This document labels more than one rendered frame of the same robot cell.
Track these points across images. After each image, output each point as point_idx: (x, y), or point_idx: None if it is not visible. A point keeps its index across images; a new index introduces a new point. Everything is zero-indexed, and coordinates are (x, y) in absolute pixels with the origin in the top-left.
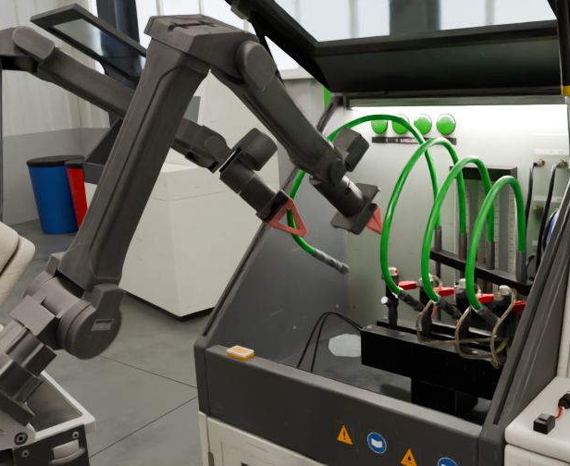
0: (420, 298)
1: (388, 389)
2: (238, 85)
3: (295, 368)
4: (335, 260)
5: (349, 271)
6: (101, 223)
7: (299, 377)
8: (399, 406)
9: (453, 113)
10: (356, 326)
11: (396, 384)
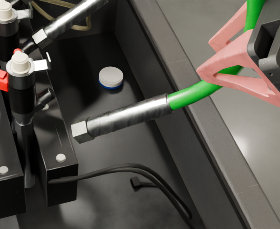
0: (18, 41)
1: (31, 216)
2: None
3: (222, 172)
4: (109, 111)
5: None
6: None
7: (232, 144)
8: (165, 34)
9: None
10: (74, 176)
11: (6, 221)
